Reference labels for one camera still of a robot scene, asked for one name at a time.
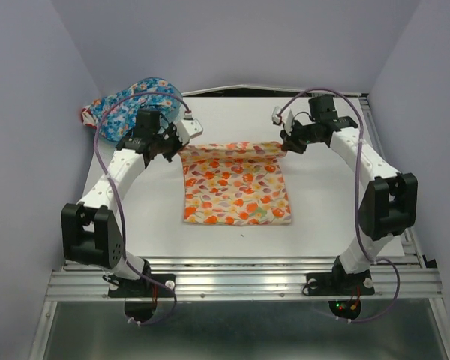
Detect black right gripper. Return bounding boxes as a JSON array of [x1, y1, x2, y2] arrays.
[[280, 118, 323, 154]]

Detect orange tulip print skirt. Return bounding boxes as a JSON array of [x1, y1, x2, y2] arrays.
[[179, 142, 292, 226]]

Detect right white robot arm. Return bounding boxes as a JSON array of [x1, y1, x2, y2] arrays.
[[272, 94, 418, 295]]

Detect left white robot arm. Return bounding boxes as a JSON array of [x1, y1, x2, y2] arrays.
[[61, 109, 195, 296]]

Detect translucent blue plastic bin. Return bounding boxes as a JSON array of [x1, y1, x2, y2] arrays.
[[93, 76, 184, 146]]

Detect red and white floral skirt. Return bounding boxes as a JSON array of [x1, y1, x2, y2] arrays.
[[81, 106, 97, 129]]

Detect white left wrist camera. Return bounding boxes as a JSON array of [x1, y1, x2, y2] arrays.
[[175, 118, 203, 146]]

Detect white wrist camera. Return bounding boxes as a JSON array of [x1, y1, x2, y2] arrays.
[[175, 118, 203, 146], [271, 106, 294, 135]]

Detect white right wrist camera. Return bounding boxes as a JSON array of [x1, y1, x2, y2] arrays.
[[271, 106, 294, 135]]

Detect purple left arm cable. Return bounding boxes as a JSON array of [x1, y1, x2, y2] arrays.
[[94, 93, 194, 326]]

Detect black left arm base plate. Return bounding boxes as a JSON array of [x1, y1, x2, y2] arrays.
[[102, 274, 173, 299]]

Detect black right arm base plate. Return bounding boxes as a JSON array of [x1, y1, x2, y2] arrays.
[[301, 271, 375, 297]]

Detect aluminium rail frame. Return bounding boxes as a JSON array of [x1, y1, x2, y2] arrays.
[[26, 84, 450, 360]]

